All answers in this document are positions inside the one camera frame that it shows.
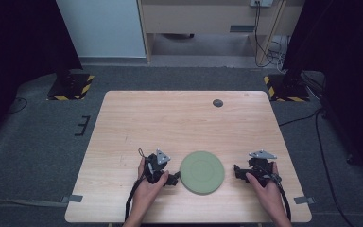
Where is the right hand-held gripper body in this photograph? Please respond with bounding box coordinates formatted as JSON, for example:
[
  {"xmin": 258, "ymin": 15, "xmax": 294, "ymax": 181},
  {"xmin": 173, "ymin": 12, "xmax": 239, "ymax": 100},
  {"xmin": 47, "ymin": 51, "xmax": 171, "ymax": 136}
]
[{"xmin": 247, "ymin": 149, "xmax": 278, "ymax": 187}]

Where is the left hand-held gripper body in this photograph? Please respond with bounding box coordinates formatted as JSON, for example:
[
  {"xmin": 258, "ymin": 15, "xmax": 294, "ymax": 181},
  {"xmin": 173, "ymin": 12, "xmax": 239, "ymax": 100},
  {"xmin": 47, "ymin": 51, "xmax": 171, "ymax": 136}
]
[{"xmin": 144, "ymin": 148, "xmax": 172, "ymax": 185}]

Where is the person's left hand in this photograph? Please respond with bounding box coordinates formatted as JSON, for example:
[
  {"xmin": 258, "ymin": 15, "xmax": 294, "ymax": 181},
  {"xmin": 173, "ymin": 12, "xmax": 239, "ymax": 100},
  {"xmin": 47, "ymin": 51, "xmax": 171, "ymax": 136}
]
[{"xmin": 134, "ymin": 157, "xmax": 170, "ymax": 208}]

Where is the person's right hand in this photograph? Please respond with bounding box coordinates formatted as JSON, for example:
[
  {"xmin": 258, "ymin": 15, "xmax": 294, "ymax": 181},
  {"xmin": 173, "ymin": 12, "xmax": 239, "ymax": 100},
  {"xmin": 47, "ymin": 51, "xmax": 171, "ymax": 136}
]
[{"xmin": 245, "ymin": 161, "xmax": 285, "ymax": 211}]

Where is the grey tape piece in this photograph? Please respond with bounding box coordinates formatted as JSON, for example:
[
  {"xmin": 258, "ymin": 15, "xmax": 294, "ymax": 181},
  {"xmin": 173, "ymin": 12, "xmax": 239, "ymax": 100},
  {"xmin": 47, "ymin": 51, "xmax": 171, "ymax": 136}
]
[
  {"xmin": 293, "ymin": 196, "xmax": 317, "ymax": 205},
  {"xmin": 60, "ymin": 194, "xmax": 84, "ymax": 204}
]

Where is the black hazard-striped stand base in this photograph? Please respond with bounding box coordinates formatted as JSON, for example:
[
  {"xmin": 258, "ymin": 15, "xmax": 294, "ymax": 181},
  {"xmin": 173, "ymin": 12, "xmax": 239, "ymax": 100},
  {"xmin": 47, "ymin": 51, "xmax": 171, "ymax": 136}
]
[
  {"xmin": 45, "ymin": 73, "xmax": 95, "ymax": 102},
  {"xmin": 263, "ymin": 74, "xmax": 311, "ymax": 103}
]

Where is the black curtain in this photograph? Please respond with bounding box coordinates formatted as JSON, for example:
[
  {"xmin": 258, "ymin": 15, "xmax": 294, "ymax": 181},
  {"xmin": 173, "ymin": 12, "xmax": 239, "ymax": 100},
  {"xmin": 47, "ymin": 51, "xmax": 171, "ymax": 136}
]
[
  {"xmin": 0, "ymin": 0, "xmax": 83, "ymax": 148},
  {"xmin": 281, "ymin": 0, "xmax": 363, "ymax": 187}
]

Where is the grey floor tape strip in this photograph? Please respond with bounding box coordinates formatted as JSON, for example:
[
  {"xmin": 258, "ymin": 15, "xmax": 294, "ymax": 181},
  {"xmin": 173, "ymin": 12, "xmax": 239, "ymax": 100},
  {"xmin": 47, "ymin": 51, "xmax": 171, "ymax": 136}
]
[{"xmin": 0, "ymin": 198, "xmax": 69, "ymax": 209}]

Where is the white cabinet panel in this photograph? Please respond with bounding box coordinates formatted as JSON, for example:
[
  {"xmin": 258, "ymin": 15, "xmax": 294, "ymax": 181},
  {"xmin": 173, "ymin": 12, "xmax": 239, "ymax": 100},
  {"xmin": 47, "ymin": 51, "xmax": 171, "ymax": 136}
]
[{"xmin": 56, "ymin": 0, "xmax": 147, "ymax": 59}]

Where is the grey power strip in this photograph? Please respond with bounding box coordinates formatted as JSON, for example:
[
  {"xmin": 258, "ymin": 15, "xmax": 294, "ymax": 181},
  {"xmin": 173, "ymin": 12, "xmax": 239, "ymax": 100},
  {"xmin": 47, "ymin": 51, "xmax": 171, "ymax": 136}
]
[{"xmin": 249, "ymin": 0, "xmax": 274, "ymax": 9}]

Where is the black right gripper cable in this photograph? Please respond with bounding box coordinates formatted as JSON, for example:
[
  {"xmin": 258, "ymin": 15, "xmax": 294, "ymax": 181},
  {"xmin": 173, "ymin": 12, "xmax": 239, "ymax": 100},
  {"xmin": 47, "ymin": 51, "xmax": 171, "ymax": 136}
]
[{"xmin": 270, "ymin": 173, "xmax": 293, "ymax": 222}]

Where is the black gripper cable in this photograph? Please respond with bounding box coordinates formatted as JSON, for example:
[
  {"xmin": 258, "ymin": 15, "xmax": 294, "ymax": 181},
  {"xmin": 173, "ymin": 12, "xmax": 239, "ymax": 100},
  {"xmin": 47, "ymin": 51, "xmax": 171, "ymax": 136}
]
[
  {"xmin": 124, "ymin": 174, "xmax": 147, "ymax": 222},
  {"xmin": 270, "ymin": 173, "xmax": 293, "ymax": 222}
]

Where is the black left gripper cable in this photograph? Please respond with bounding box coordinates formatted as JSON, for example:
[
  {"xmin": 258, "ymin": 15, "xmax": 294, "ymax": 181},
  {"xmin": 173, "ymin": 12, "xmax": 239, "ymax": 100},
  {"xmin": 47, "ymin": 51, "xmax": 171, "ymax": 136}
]
[{"xmin": 124, "ymin": 174, "xmax": 147, "ymax": 222}]

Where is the long black floor cable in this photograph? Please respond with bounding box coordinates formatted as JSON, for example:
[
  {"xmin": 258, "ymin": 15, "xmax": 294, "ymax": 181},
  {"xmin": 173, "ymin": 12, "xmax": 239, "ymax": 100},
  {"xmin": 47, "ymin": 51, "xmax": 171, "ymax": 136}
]
[{"xmin": 278, "ymin": 106, "xmax": 349, "ymax": 227}]

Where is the tangle of cables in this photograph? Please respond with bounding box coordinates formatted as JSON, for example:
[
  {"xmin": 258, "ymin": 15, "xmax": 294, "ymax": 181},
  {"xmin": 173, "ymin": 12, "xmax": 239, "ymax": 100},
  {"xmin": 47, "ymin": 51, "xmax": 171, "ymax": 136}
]
[{"xmin": 266, "ymin": 35, "xmax": 290, "ymax": 73}]

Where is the black hanging power cable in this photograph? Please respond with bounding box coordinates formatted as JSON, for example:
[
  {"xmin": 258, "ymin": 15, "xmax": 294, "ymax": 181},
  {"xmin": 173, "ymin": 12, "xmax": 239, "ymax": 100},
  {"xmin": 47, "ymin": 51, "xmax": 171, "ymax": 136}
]
[{"xmin": 252, "ymin": 2, "xmax": 276, "ymax": 68}]

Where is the black floor cable loop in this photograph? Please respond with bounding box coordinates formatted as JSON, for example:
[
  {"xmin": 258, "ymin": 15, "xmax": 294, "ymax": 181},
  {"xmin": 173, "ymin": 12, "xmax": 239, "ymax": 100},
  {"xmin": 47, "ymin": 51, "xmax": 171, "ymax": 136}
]
[{"xmin": 7, "ymin": 96, "xmax": 29, "ymax": 115}]

